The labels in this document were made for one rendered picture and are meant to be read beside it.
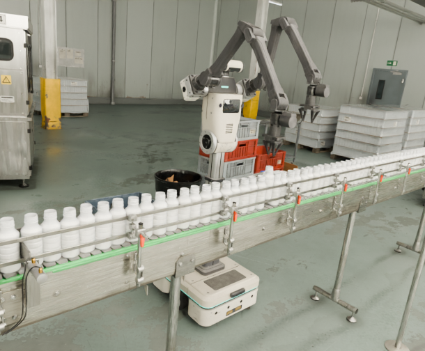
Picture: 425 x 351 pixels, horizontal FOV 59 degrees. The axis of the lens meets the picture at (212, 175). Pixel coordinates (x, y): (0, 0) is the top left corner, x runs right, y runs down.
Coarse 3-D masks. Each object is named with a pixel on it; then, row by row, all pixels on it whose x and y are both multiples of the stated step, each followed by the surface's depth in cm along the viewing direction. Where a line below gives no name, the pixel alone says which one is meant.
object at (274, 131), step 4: (272, 128) 176; (276, 128) 175; (280, 128) 176; (268, 132) 178; (272, 132) 176; (276, 132) 176; (280, 132) 177; (272, 136) 175; (276, 136) 176; (280, 136) 177; (284, 136) 178
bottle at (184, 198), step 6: (180, 192) 149; (186, 192) 149; (180, 198) 149; (186, 198) 149; (180, 204) 149; (180, 210) 150; (186, 210) 150; (180, 216) 150; (186, 216) 151; (186, 222) 151; (180, 228) 152
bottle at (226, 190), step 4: (224, 180) 166; (224, 184) 164; (228, 184) 164; (224, 188) 164; (228, 188) 164; (224, 192) 164; (228, 192) 164; (232, 192) 166; (220, 208) 166; (228, 212) 167; (220, 216) 167; (224, 216) 166; (228, 216) 167
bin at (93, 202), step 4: (136, 192) 204; (140, 192) 205; (112, 196) 195; (116, 196) 197; (120, 196) 198; (124, 196) 200; (128, 196) 202; (140, 196) 205; (88, 200) 187; (92, 200) 188; (96, 200) 189; (100, 200) 191; (104, 200) 192; (108, 200) 194; (112, 200) 196; (124, 200) 200; (140, 200) 206; (152, 200) 196; (92, 204) 189; (96, 204) 190; (124, 204) 201; (92, 208) 180; (96, 208) 177; (92, 212) 181; (184, 276) 172; (184, 280) 173
